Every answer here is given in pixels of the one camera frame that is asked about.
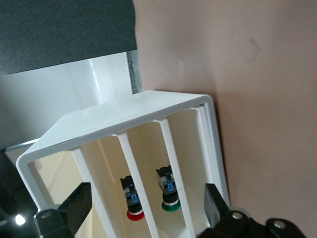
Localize white panel with metal edge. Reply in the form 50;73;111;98
0;51;140;164

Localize white drawer cabinet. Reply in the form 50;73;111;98
16;90;230;238

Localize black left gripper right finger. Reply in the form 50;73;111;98
198;183;252;238

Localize brown table cover sheet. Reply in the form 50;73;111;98
133;0;317;238

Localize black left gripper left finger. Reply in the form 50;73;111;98
34;181;93;238

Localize red push button switch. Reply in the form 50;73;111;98
120;175;146;222

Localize green push button switch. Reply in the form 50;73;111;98
155;166;182;213

